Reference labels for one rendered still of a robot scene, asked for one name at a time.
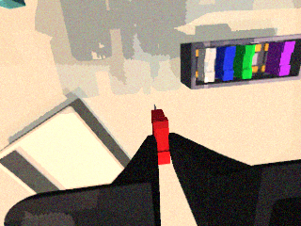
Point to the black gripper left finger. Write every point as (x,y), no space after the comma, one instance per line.
(131,199)

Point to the cream shallow square tray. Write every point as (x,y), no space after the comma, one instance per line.
(70,149)

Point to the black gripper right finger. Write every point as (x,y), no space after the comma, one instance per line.
(223,191)

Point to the dark grey fuse block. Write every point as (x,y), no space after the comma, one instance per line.
(209,64)

